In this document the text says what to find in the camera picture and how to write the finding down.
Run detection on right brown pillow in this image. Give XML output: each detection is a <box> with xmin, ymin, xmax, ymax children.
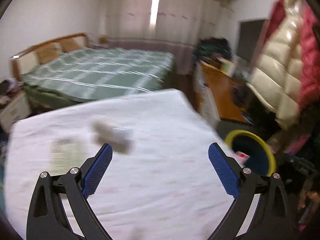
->
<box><xmin>60</xmin><ymin>38</ymin><xmax>81</xmax><ymax>53</ymax></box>

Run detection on wooden low cabinet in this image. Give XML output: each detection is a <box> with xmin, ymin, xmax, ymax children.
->
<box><xmin>194</xmin><ymin>61</ymin><xmax>249</xmax><ymax>129</ymax></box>

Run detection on wooden bed headboard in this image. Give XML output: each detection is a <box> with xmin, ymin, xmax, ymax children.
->
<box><xmin>10</xmin><ymin>33</ymin><xmax>89</xmax><ymax>81</ymax></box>

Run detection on pile of clothes by curtain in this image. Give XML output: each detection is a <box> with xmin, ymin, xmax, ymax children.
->
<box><xmin>193</xmin><ymin>37</ymin><xmax>232</xmax><ymax>65</ymax></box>

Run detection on pink carton box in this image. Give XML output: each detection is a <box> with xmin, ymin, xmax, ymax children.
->
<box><xmin>234</xmin><ymin>151</ymin><xmax>250</xmax><ymax>165</ymax></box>

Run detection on black television screen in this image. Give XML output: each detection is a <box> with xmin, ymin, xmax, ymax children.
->
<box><xmin>236</xmin><ymin>19</ymin><xmax>266</xmax><ymax>63</ymax></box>

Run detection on brown pillow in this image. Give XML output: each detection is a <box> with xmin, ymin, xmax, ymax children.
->
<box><xmin>60</xmin><ymin>38</ymin><xmax>81</xmax><ymax>53</ymax></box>
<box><xmin>35</xmin><ymin>42</ymin><xmax>62</xmax><ymax>64</ymax></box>

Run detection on left brown pillow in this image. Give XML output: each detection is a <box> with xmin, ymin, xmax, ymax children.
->
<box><xmin>35</xmin><ymin>42</ymin><xmax>62</xmax><ymax>64</ymax></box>

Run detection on green printed leaflet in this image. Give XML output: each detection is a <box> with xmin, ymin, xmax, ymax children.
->
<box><xmin>49</xmin><ymin>137</ymin><xmax>85</xmax><ymax>176</ymax></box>

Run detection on pink floral garment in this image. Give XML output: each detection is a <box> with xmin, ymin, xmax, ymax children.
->
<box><xmin>284</xmin><ymin>134</ymin><xmax>310</xmax><ymax>155</ymax></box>

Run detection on green plaid bed duvet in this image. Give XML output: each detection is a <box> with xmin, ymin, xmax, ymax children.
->
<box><xmin>22</xmin><ymin>48</ymin><xmax>175</xmax><ymax>103</ymax></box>

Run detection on white dotted table cloth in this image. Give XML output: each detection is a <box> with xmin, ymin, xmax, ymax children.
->
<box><xmin>4</xmin><ymin>89</ymin><xmax>234</xmax><ymax>239</ymax></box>

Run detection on red dotted puffer jacket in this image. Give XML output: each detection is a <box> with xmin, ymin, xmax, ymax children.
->
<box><xmin>264</xmin><ymin>0</ymin><xmax>319</xmax><ymax>111</ymax></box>

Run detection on dark clothes on nightstand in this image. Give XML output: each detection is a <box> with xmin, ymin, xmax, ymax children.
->
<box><xmin>1</xmin><ymin>78</ymin><xmax>23</xmax><ymax>108</ymax></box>

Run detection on yellow rimmed black trash bin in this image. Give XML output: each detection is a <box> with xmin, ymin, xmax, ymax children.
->
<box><xmin>225</xmin><ymin>129</ymin><xmax>277</xmax><ymax>177</ymax></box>

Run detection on cream puffer jacket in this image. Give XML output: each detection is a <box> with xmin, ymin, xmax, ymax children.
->
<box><xmin>247</xmin><ymin>0</ymin><xmax>304</xmax><ymax>129</ymax></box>

